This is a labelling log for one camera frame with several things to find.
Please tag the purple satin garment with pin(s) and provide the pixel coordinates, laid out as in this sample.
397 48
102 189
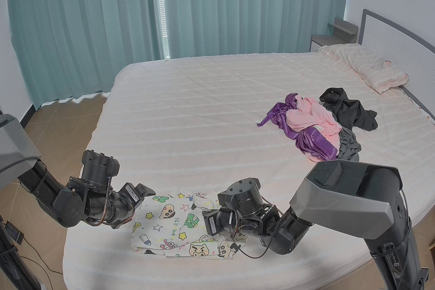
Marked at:
316 146

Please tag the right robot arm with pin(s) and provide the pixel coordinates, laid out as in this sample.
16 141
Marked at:
356 197

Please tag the black power adapter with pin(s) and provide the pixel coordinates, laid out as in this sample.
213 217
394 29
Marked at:
15 233

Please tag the bed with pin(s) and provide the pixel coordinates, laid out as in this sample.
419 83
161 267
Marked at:
210 112

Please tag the black garment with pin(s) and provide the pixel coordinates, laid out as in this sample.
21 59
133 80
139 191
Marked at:
353 112

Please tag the dark grey garment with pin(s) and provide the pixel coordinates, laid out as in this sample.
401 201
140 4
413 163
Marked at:
350 146

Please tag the white printed pyjama top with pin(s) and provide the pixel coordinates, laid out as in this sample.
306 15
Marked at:
176 227

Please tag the pink garment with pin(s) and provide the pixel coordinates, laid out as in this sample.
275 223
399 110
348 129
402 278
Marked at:
309 115

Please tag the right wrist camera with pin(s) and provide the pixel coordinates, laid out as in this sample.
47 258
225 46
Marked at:
222 199

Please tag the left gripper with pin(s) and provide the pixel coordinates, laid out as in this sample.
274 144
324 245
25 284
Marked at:
131 195

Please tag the pale pink pillow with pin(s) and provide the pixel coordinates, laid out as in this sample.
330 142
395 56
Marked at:
367 67

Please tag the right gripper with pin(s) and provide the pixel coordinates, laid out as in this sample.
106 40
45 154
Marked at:
221 222

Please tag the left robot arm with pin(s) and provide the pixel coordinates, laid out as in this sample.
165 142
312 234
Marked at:
61 203

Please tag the grey bedside table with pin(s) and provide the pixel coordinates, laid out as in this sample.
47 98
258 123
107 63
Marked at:
334 35

